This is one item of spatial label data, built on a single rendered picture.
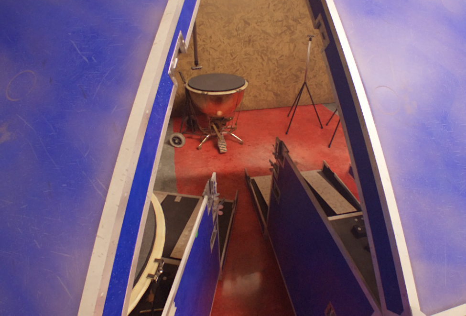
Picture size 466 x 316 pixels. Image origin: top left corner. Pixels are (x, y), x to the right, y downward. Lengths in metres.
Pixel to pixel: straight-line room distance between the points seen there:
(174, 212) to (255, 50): 2.59
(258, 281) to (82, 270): 1.56
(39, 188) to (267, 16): 3.62
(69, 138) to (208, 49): 3.29
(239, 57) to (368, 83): 3.14
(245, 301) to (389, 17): 1.70
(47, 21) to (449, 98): 1.18
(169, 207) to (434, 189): 2.02
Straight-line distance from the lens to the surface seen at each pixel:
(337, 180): 2.63
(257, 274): 1.95
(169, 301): 0.81
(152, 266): 0.88
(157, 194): 2.52
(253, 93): 4.05
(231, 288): 1.89
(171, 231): 2.18
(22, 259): 0.54
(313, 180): 2.65
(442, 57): 1.08
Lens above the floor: 1.68
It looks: 31 degrees down
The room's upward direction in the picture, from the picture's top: straight up
